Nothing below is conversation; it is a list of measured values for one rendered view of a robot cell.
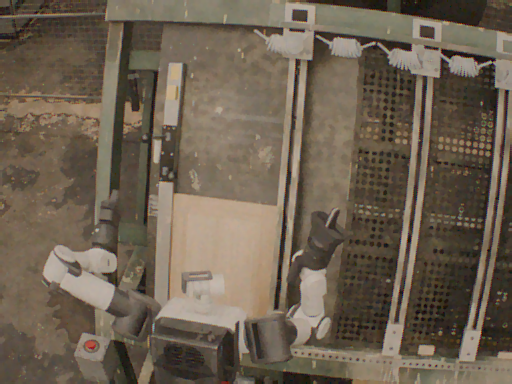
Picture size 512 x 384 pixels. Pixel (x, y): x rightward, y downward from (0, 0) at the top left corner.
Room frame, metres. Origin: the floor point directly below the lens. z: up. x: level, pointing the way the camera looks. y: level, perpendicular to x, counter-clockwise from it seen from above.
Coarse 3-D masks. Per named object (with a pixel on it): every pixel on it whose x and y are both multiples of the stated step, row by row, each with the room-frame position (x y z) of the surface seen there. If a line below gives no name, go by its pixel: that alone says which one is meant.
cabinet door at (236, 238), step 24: (192, 216) 2.02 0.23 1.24; (216, 216) 2.01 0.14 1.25; (240, 216) 1.99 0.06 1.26; (264, 216) 1.97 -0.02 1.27; (192, 240) 1.98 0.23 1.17; (216, 240) 1.96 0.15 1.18; (240, 240) 1.95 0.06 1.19; (264, 240) 1.93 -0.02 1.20; (192, 264) 1.93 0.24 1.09; (216, 264) 1.92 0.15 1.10; (240, 264) 1.90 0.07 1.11; (264, 264) 1.88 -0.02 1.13; (240, 288) 1.85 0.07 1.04; (264, 288) 1.84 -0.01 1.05; (264, 312) 1.79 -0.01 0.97
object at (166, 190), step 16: (176, 64) 2.30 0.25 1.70; (176, 80) 2.27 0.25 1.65; (176, 112) 2.21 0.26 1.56; (176, 144) 2.16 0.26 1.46; (176, 160) 2.14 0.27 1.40; (160, 192) 2.07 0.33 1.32; (160, 208) 2.04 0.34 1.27; (160, 224) 2.01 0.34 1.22; (160, 240) 1.98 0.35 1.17; (160, 256) 1.95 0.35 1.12; (160, 272) 1.92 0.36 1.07; (160, 288) 1.89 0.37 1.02; (160, 304) 1.85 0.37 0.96
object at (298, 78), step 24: (312, 48) 2.17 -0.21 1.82; (288, 96) 2.13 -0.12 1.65; (288, 120) 2.09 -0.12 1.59; (288, 144) 2.05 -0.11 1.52; (288, 168) 2.03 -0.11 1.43; (288, 192) 1.99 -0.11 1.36; (288, 216) 1.92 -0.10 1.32; (288, 240) 1.88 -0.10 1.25; (288, 264) 1.83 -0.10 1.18; (288, 288) 1.81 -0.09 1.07
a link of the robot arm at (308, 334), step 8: (296, 304) 1.66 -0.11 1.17; (296, 320) 1.53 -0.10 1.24; (304, 320) 1.56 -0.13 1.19; (320, 320) 1.57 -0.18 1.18; (328, 320) 1.58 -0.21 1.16; (304, 328) 1.51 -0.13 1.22; (312, 328) 1.54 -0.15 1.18; (320, 328) 1.55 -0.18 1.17; (328, 328) 1.58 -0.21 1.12; (304, 336) 1.49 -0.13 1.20; (312, 336) 1.52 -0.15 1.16; (320, 336) 1.54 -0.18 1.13; (296, 344) 1.47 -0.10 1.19
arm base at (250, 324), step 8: (248, 320) 1.46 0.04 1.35; (256, 320) 1.44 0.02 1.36; (264, 320) 1.43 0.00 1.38; (272, 320) 1.43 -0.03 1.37; (248, 328) 1.44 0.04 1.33; (248, 336) 1.42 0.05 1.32; (256, 336) 1.42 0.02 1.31; (256, 344) 1.40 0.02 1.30; (256, 352) 1.38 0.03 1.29; (256, 360) 1.35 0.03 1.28; (264, 360) 1.34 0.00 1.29; (272, 360) 1.33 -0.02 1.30; (280, 360) 1.33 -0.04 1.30; (288, 360) 1.34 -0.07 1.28
